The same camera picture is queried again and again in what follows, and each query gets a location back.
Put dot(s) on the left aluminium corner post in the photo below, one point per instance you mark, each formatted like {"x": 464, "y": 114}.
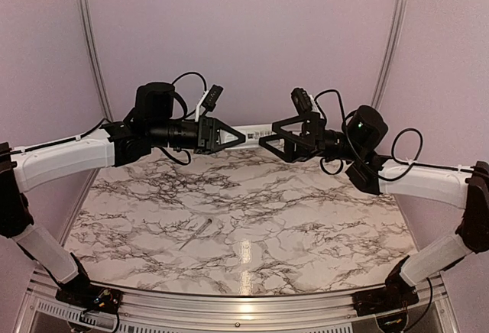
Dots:
{"x": 94, "y": 62}

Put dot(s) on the right aluminium corner post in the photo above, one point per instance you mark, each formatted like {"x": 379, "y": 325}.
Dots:
{"x": 393, "y": 38}

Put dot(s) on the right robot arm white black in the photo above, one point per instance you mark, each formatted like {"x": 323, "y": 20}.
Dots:
{"x": 375, "y": 174}

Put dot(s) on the white remote control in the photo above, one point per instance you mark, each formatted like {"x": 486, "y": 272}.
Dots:
{"x": 253, "y": 134}

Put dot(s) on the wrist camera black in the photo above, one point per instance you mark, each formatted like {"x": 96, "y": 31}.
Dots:
{"x": 301, "y": 101}
{"x": 212, "y": 96}

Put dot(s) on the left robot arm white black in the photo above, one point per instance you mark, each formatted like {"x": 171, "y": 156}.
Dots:
{"x": 158, "y": 120}

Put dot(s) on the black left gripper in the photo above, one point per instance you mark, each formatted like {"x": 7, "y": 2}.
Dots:
{"x": 208, "y": 129}

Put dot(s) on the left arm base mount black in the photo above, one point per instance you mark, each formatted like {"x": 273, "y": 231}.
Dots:
{"x": 93, "y": 298}

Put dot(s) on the small clear-handled screwdriver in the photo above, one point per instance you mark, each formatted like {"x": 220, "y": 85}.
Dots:
{"x": 196, "y": 233}

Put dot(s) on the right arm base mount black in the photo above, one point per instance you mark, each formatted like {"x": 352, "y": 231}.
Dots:
{"x": 383, "y": 299}

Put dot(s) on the aluminium corner post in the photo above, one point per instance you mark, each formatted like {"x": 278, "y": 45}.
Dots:
{"x": 393, "y": 38}
{"x": 94, "y": 62}

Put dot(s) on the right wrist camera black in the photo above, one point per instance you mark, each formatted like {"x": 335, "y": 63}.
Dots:
{"x": 301, "y": 101}

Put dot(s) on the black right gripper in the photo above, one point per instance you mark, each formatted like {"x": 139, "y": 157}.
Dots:
{"x": 313, "y": 129}

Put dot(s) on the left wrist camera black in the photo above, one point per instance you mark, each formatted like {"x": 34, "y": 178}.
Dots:
{"x": 212, "y": 96}

